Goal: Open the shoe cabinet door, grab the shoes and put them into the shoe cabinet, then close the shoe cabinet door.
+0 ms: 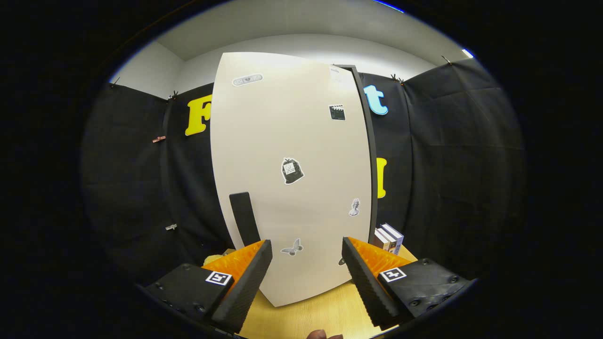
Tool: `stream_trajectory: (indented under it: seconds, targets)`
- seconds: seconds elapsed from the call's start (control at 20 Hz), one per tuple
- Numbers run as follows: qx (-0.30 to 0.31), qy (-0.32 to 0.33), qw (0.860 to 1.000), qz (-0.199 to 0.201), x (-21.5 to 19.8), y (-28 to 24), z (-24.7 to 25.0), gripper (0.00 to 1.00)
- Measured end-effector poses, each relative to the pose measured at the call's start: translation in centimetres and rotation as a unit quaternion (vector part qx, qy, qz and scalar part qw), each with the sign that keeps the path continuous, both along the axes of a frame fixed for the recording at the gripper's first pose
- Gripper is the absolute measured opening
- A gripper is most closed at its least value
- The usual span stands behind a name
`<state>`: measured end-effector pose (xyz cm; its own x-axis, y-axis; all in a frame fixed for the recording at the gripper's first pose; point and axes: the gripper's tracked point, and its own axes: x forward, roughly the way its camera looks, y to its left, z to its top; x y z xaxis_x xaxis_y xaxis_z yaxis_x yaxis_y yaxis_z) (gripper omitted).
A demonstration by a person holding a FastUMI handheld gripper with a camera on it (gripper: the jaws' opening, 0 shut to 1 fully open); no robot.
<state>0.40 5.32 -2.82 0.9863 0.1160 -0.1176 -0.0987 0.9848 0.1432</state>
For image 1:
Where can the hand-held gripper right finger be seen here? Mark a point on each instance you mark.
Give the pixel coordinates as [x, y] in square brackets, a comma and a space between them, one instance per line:
[362, 278]

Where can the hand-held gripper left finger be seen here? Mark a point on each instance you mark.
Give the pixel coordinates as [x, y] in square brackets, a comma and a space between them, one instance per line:
[247, 282]

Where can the yellow plush toy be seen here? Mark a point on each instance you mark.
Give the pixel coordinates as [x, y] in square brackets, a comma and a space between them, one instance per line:
[213, 259]

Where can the purple striped box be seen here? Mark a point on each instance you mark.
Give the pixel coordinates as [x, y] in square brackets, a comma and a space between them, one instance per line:
[395, 235]

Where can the black backdrop cloth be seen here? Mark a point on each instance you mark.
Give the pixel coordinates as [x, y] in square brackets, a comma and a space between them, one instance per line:
[447, 165]

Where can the black binder clip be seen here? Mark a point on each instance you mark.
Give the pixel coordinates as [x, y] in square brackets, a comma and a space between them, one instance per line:
[397, 78]
[446, 60]
[174, 95]
[114, 82]

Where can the small ceiling light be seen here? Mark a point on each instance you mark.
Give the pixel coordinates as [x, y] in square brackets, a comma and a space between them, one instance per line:
[467, 53]

